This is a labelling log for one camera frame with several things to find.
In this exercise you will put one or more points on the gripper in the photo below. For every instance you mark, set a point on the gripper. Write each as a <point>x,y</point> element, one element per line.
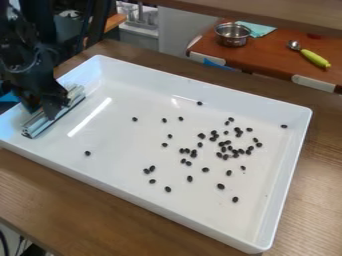
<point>31,75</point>

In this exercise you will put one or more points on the silver metal bar tool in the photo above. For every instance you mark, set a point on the silver metal bar tool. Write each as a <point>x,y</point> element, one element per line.
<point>67,101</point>

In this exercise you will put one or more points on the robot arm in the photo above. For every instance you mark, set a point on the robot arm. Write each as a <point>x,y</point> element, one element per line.
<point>31,20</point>

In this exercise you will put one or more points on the pile of black bits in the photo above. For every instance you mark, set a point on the pile of black bits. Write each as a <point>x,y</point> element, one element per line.
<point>222,146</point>

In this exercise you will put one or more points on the white tray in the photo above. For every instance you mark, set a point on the white tray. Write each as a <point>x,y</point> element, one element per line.
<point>133,160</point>

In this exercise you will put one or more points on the toy sink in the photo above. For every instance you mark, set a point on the toy sink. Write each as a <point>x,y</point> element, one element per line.
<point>138,23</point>

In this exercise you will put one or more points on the silver pot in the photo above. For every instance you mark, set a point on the silver pot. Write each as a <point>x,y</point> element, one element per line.
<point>232,34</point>

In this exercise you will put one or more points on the reddish wooden table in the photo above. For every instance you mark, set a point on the reddish wooden table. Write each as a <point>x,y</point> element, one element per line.
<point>267,56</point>

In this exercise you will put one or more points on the teal cloth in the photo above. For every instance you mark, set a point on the teal cloth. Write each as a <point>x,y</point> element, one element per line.
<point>262,29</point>

